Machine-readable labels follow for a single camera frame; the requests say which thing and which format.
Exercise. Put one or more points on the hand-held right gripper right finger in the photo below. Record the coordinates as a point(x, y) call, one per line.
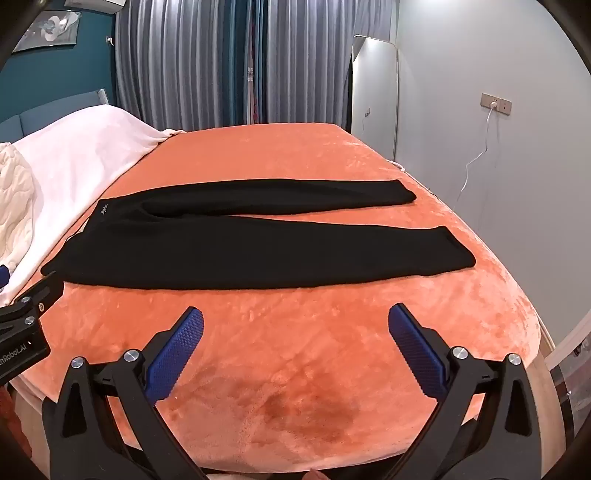
point(415, 350)

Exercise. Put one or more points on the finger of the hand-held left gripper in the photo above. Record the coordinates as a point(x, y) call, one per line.
point(37, 295)

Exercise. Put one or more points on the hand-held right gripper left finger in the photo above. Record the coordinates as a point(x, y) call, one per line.
point(178, 350)

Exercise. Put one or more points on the black pants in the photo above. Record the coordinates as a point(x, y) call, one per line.
point(231, 254)

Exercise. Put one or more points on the cream quilt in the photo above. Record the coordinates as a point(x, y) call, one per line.
point(16, 207)

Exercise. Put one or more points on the orange plush blanket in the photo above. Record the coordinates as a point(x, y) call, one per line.
point(300, 369)

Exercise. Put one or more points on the white blanket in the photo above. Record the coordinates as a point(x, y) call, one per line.
point(83, 152)

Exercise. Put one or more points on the blue headboard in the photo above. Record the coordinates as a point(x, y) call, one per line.
point(69, 104)

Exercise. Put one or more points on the standing mirror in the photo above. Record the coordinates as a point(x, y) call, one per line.
point(374, 92)

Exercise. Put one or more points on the grey curtain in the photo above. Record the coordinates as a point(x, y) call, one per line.
point(184, 60)

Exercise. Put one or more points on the blue curtain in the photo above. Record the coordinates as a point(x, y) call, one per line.
point(261, 60)

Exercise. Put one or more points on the wall socket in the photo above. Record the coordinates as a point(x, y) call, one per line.
point(501, 104)

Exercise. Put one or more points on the wall picture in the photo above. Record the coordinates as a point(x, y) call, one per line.
point(46, 30)

